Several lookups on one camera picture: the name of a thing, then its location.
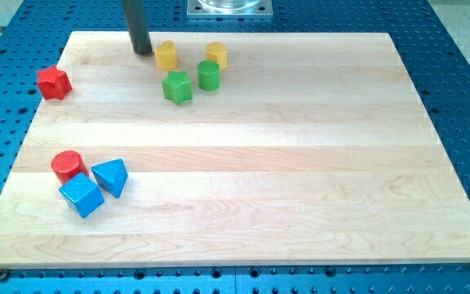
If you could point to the red star block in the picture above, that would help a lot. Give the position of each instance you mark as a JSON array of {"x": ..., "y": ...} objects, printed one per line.
[{"x": 53, "y": 83}]

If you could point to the wooden board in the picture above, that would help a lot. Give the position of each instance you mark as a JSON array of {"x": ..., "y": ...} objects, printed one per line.
[{"x": 316, "y": 149}]

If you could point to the green star block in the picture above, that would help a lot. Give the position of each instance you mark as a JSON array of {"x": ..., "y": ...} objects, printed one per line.
[{"x": 177, "y": 87}]

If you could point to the left front board screw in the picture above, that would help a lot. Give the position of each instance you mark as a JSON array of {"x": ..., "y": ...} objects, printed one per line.
[{"x": 4, "y": 274}]

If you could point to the green cylinder block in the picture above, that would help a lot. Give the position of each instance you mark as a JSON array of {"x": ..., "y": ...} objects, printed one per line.
[{"x": 208, "y": 75}]

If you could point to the blue triangular prism block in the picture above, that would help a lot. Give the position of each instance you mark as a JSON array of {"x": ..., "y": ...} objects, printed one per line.
[{"x": 111, "y": 176}]

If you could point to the blue cube block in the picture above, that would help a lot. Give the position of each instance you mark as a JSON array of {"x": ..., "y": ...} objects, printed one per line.
[{"x": 82, "y": 194}]

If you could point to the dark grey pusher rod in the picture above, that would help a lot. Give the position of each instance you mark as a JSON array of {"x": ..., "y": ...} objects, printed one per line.
[{"x": 137, "y": 25}]

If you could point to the red cylinder block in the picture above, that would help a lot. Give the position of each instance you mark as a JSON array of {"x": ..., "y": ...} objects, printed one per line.
[{"x": 67, "y": 164}]

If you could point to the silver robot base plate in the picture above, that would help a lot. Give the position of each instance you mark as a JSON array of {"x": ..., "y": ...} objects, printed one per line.
[{"x": 204, "y": 8}]

